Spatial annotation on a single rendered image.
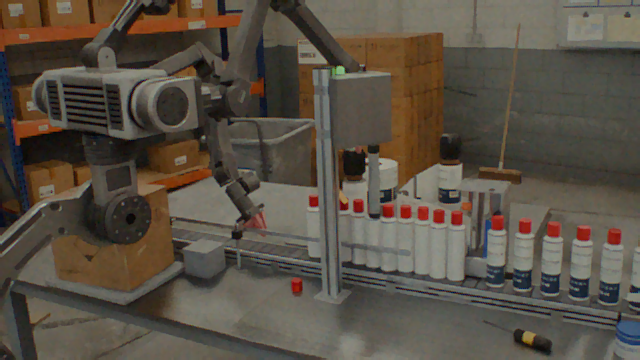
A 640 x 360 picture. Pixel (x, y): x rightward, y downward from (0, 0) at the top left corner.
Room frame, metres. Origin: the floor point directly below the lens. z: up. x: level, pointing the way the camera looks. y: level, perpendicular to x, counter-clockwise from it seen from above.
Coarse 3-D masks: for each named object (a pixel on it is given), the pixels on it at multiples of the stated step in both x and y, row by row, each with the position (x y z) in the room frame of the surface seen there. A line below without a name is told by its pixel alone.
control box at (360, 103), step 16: (336, 80) 1.65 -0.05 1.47; (352, 80) 1.66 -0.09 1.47; (368, 80) 1.69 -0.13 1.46; (384, 80) 1.71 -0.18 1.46; (336, 96) 1.65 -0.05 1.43; (352, 96) 1.66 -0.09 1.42; (368, 96) 1.68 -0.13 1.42; (384, 96) 1.71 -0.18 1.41; (336, 112) 1.65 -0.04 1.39; (352, 112) 1.66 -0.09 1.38; (368, 112) 1.68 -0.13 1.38; (384, 112) 1.71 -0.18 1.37; (336, 128) 1.65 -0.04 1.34; (352, 128) 1.66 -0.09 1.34; (368, 128) 1.68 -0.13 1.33; (384, 128) 1.71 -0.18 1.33; (336, 144) 1.66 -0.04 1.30; (352, 144) 1.66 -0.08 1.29; (368, 144) 1.68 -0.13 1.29
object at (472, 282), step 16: (192, 240) 2.08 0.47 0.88; (224, 240) 2.07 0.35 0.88; (240, 240) 2.06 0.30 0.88; (288, 256) 1.90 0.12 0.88; (304, 256) 1.89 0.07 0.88; (384, 272) 1.74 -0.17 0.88; (400, 272) 1.74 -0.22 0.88; (480, 288) 1.60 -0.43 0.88; (576, 304) 1.48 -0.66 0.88; (592, 304) 1.47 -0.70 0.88
